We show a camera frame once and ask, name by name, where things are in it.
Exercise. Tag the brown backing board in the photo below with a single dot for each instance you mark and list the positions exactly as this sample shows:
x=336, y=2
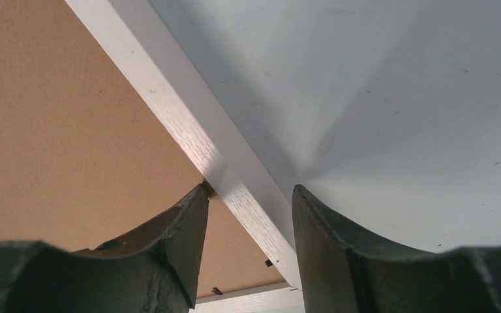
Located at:
x=82, y=158

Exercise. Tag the white picture frame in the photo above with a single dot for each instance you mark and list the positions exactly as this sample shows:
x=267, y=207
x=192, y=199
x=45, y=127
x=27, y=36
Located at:
x=135, y=38

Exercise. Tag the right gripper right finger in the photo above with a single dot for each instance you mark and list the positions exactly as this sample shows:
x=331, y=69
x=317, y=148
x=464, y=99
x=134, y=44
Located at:
x=345, y=267

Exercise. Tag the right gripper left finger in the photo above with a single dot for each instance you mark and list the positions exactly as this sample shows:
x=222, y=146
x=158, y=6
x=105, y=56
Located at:
x=152, y=268

